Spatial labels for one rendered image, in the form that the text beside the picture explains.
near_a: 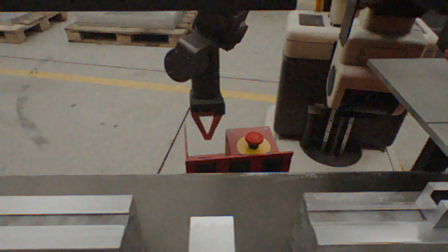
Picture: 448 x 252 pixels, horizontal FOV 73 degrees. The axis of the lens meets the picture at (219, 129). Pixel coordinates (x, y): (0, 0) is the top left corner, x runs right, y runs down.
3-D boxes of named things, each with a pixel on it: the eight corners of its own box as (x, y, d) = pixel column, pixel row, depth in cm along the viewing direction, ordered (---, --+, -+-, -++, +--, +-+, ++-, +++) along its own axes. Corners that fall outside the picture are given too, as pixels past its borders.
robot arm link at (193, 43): (250, 24, 54) (212, -2, 55) (227, 31, 44) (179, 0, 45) (221, 78, 60) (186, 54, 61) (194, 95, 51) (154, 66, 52)
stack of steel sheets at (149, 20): (188, 10, 343) (187, -2, 335) (174, 30, 294) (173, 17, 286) (103, 6, 353) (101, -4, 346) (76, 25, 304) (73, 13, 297)
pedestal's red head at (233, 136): (264, 161, 79) (272, 103, 68) (281, 212, 67) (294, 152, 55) (187, 168, 77) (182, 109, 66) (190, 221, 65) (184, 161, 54)
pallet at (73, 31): (199, 20, 357) (199, 8, 348) (184, 48, 295) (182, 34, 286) (102, 16, 370) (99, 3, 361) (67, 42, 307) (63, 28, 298)
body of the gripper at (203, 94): (191, 114, 57) (188, 75, 54) (190, 97, 66) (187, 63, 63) (225, 112, 58) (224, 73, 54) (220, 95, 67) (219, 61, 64)
